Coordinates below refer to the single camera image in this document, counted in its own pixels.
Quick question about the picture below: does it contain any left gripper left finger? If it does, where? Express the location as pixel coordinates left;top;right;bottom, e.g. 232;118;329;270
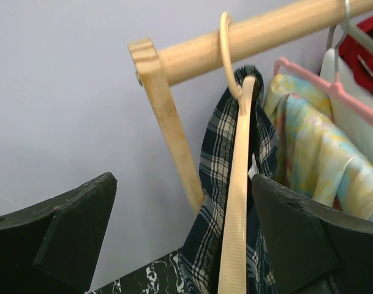
0;172;117;293

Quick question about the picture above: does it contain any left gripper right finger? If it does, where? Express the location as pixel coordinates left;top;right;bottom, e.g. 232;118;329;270
252;175;373;293

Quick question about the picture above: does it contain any cream plastic hanger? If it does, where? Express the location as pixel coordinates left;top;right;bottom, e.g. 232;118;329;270
217;12;255;294

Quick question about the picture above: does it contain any pastel floral skirt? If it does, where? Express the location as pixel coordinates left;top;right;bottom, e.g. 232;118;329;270
263;74;373;222

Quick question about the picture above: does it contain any navy plaid skirt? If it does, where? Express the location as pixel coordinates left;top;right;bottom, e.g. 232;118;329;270
180;65;279;293

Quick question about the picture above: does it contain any pink plastic hanger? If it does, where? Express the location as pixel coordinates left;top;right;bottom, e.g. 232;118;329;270
274;57;373;126

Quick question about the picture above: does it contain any white garment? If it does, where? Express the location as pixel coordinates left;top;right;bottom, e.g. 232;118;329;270
320;49;373;165

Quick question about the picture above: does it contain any red dress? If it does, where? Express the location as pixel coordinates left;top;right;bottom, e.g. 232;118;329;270
339;16;373;94

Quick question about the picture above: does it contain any wooden clothes rack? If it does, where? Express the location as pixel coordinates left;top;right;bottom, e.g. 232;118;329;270
127;0;373;217

